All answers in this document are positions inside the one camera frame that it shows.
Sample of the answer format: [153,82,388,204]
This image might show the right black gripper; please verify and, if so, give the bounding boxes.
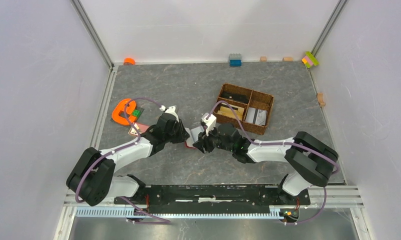
[192,124,234,154]

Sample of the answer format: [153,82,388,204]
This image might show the red card holder wallet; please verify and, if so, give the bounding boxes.
[185,126,205,149]

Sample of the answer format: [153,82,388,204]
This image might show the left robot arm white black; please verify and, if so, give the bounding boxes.
[66,113,190,206]

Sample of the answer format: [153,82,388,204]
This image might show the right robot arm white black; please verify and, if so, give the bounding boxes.
[186,123,339,204]

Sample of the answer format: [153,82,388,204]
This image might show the beige cards in basket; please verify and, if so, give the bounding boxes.
[217,103,245,121]

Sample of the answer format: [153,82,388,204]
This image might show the pink picture card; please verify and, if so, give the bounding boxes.
[128,122,150,137]

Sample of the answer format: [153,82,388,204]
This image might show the black card in basket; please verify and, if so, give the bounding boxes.
[220,91,249,104]

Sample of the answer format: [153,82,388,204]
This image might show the grey cards in basket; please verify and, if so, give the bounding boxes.
[245,107,268,126]

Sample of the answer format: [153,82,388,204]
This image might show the green toy brick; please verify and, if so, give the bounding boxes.
[131,109,142,118]

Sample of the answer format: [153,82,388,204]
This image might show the woven brown basket organizer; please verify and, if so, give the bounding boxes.
[212,83,274,135]

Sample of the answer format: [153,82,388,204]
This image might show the orange plastic letter shape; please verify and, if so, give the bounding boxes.
[111,98,138,126]

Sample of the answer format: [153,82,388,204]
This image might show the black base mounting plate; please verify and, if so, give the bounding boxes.
[130,184,311,214]

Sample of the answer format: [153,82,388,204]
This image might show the blue grey toy bricks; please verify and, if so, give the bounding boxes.
[228,53,242,67]

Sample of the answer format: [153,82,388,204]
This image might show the orange round cap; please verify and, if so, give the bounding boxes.
[123,57,136,66]

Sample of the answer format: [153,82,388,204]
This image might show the curved wooden piece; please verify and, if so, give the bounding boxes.
[316,92,326,108]

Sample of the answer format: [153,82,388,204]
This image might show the green pink toy bricks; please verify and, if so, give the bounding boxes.
[301,51,320,69]

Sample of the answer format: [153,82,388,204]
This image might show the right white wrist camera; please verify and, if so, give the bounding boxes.
[201,112,217,136]

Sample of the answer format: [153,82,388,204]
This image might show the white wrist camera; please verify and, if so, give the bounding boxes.
[159,105,180,122]
[201,112,217,136]

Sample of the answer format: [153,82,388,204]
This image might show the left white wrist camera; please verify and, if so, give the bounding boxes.
[159,105,180,122]

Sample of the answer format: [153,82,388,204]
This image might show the slotted cable duct rail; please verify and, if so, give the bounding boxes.
[75,206,284,220]

